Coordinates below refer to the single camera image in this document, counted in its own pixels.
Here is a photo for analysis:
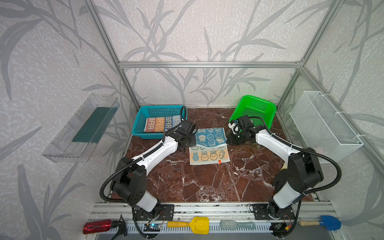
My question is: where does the green plastic basket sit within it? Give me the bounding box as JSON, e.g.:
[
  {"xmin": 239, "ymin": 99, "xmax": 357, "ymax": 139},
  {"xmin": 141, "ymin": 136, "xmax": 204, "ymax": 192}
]
[{"xmin": 230, "ymin": 95, "xmax": 277, "ymax": 129}]

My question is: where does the black and yellow glove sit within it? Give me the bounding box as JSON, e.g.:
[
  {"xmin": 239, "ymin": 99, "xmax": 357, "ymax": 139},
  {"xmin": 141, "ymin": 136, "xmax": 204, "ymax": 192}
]
[{"xmin": 272, "ymin": 163, "xmax": 288, "ymax": 194}]

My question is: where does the controller board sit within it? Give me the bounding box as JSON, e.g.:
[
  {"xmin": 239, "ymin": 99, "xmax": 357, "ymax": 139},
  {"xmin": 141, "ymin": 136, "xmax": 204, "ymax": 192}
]
[
  {"xmin": 270, "ymin": 223, "xmax": 292, "ymax": 233},
  {"xmin": 143, "ymin": 223, "xmax": 162, "ymax": 233}
]

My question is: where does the aluminium frame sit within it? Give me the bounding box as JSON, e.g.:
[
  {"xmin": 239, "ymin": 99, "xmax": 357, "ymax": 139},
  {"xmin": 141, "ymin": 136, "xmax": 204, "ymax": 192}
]
[{"xmin": 92, "ymin": 1, "xmax": 384, "ymax": 212}]

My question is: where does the yellow toy shovel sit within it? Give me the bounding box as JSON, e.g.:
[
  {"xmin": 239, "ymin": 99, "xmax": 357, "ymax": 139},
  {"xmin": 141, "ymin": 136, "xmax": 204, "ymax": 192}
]
[{"xmin": 167, "ymin": 217, "xmax": 210, "ymax": 235}]

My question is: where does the pink object in wire basket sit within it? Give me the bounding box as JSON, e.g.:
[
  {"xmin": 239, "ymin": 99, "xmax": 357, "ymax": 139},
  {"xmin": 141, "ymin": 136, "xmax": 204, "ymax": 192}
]
[{"xmin": 313, "ymin": 148, "xmax": 324, "ymax": 155}]

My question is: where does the right controller board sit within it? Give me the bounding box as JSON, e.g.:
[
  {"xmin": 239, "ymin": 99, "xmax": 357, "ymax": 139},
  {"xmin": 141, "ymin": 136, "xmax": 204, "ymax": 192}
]
[{"xmin": 270, "ymin": 223, "xmax": 292, "ymax": 233}]

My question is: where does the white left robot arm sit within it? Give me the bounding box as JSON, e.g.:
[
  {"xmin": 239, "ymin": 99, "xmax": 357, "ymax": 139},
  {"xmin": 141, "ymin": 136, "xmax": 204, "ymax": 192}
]
[{"xmin": 99, "ymin": 106, "xmax": 197, "ymax": 219}]

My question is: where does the blue toy shovel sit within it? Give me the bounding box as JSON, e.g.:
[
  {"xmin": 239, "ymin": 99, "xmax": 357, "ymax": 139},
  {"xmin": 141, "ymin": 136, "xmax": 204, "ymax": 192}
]
[{"xmin": 299, "ymin": 216, "xmax": 342, "ymax": 231}]

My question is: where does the teal plastic basket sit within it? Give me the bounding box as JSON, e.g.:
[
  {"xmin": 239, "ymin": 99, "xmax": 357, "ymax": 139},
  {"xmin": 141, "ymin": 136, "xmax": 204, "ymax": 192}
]
[{"xmin": 132, "ymin": 105, "xmax": 188, "ymax": 140}]

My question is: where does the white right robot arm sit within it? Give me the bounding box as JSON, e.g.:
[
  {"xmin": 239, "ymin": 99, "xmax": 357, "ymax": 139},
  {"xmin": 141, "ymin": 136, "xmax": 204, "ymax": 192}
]
[{"xmin": 227, "ymin": 116, "xmax": 342, "ymax": 220}]

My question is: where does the left controller board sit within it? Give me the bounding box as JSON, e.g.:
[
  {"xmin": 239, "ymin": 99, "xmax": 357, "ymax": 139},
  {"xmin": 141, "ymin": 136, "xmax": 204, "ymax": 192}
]
[{"xmin": 143, "ymin": 223, "xmax": 162, "ymax": 233}]

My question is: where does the pale green brush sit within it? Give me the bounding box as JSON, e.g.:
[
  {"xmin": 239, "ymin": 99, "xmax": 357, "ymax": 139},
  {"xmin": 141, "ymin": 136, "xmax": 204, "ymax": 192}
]
[{"xmin": 220, "ymin": 220, "xmax": 256, "ymax": 230}]

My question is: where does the orange beige lettered towel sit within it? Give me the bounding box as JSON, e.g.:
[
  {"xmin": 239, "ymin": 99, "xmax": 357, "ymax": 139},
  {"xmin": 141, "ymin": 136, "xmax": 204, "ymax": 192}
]
[{"xmin": 144, "ymin": 116, "xmax": 181, "ymax": 133}]

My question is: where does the white wire wall basket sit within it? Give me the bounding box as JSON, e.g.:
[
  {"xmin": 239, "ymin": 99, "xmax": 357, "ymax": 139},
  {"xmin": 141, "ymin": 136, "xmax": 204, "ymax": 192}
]
[{"xmin": 290, "ymin": 91, "xmax": 364, "ymax": 162}]

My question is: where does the red bottle with black trigger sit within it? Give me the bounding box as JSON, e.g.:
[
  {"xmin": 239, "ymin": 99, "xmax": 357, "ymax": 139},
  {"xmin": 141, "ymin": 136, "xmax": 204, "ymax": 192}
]
[{"xmin": 83, "ymin": 215, "xmax": 128, "ymax": 240}]

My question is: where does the blue bunny towel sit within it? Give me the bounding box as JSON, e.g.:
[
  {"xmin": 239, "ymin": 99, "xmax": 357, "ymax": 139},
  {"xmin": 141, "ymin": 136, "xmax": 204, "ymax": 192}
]
[{"xmin": 189, "ymin": 128, "xmax": 230, "ymax": 166}]

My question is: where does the clear plastic wall tray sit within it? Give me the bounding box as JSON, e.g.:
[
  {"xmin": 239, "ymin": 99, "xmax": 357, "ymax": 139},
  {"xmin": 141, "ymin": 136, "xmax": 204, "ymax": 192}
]
[{"xmin": 42, "ymin": 94, "xmax": 120, "ymax": 163}]

